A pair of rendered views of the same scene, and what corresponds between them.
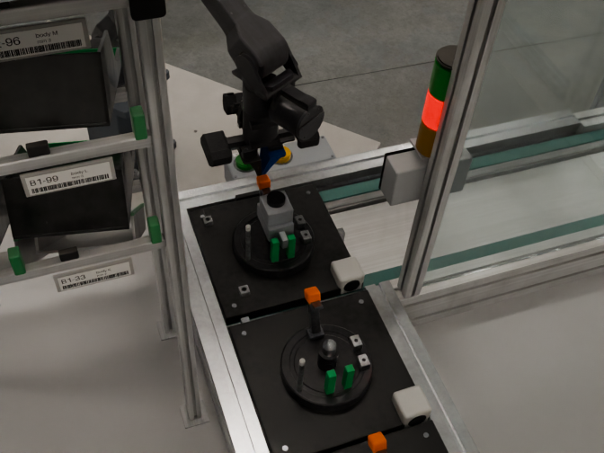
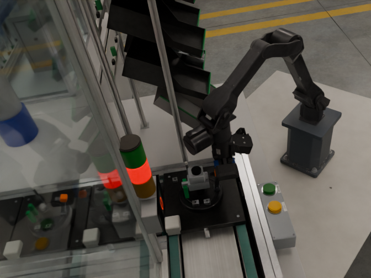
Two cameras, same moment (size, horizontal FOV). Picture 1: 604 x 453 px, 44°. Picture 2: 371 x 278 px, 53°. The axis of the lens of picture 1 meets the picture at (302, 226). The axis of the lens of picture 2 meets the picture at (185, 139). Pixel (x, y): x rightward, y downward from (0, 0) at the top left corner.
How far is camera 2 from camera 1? 130 cm
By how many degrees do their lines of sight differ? 73
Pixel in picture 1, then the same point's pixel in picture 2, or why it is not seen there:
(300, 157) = (273, 218)
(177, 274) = (116, 102)
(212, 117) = (346, 197)
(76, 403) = (163, 145)
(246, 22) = (223, 89)
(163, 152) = (96, 43)
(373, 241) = (210, 258)
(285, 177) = (256, 209)
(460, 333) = not seen: outside the picture
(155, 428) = not seen: hidden behind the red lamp
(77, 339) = not seen: hidden behind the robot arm
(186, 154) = (308, 182)
